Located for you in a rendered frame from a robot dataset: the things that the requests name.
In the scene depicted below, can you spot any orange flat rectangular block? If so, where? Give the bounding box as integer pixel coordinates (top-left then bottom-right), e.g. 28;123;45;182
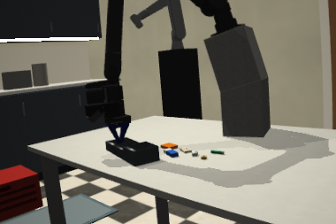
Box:
161;143;178;149

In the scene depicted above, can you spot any cream domino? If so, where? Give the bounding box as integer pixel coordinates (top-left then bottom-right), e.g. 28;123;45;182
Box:
179;147;192;153

